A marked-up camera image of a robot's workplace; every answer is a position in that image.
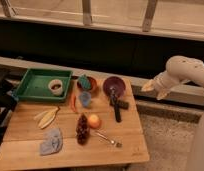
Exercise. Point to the dark red grapes toy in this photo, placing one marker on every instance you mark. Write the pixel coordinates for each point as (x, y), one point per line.
(82, 130)

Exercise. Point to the black brush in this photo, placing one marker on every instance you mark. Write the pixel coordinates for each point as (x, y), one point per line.
(116, 103)

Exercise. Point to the dark red bowl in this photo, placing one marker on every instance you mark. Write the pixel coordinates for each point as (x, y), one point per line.
(114, 82)

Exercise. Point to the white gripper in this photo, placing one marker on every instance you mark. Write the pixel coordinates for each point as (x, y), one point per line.
(163, 81)

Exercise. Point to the grey blue cloth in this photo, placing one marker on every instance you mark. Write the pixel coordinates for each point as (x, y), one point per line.
(53, 143)

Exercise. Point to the green plastic tray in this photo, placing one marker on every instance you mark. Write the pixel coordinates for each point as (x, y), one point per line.
(34, 85)

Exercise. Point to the white cup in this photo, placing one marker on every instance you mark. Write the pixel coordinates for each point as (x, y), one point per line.
(56, 87)

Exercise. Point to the yellow corn toy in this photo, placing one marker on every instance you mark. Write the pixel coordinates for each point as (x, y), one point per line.
(45, 118)

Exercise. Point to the black side stand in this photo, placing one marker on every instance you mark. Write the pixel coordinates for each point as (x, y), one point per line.
(6, 101)

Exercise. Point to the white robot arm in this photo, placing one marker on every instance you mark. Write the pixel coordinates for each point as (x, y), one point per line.
(180, 70)

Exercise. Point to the metal fork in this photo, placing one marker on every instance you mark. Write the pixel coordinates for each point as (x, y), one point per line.
(111, 141)

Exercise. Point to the blue small cup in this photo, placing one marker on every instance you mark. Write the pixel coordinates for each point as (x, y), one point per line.
(85, 98)

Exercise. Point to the orange peach toy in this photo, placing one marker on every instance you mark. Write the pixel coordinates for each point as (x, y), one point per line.
(94, 121)

